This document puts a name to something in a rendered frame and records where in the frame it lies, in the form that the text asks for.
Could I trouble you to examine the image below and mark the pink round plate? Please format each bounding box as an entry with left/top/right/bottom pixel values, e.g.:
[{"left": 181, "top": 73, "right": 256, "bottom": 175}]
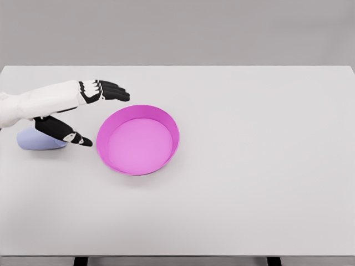
[{"left": 96, "top": 104, "right": 180, "bottom": 176}]

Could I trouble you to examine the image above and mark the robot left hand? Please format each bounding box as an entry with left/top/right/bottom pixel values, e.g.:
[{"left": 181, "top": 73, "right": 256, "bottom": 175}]
[{"left": 17, "top": 79, "right": 131, "bottom": 148}]

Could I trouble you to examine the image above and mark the pale blue cup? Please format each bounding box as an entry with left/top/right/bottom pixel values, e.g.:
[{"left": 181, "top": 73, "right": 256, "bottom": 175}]
[{"left": 16, "top": 126, "right": 68, "bottom": 151}]

